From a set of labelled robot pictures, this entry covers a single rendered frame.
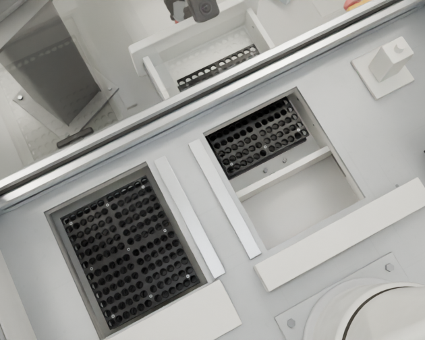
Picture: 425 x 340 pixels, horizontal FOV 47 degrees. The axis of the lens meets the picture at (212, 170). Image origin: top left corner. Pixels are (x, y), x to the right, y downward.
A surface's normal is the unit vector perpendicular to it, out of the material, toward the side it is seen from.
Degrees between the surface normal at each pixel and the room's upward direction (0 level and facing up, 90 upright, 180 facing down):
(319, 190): 0
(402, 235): 0
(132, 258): 0
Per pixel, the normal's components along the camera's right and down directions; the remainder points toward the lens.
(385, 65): -0.88, 0.45
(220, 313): 0.00, -0.25
